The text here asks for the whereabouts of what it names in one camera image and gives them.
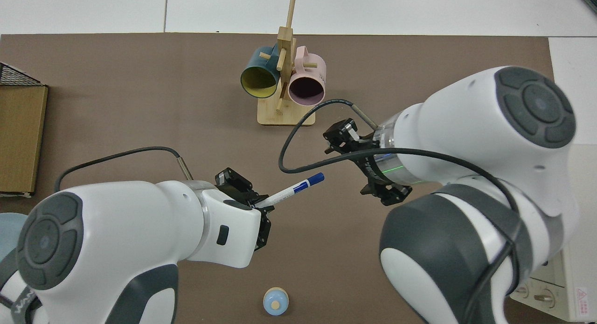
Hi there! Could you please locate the blue and white marker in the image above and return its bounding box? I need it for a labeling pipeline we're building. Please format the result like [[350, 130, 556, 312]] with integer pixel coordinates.
[[254, 172, 325, 209]]

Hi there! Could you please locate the wooden cup stand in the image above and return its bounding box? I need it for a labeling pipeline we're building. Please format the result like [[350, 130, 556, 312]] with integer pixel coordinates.
[[257, 0, 316, 127]]

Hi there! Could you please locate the pink cup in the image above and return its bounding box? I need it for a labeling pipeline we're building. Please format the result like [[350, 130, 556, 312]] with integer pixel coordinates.
[[287, 46, 327, 106]]

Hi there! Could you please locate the dark blue cup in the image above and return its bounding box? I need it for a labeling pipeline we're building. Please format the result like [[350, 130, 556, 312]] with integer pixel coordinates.
[[240, 46, 281, 99]]

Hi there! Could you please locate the small blue round thing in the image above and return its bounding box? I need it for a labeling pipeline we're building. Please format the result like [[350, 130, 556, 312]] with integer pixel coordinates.
[[263, 287, 289, 316]]

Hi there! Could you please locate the brown table cloth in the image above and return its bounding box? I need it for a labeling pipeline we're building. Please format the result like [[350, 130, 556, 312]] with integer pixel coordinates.
[[0, 34, 555, 324]]

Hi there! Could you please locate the pale toaster oven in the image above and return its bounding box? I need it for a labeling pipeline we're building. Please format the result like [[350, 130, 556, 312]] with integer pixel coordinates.
[[509, 247, 597, 322]]

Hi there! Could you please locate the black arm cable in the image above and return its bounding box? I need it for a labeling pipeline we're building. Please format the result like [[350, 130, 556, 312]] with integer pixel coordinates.
[[278, 99, 523, 324], [54, 147, 194, 193]]

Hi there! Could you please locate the wire basket with wooden floor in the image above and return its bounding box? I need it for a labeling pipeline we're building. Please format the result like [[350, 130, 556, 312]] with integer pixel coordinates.
[[0, 62, 49, 197]]

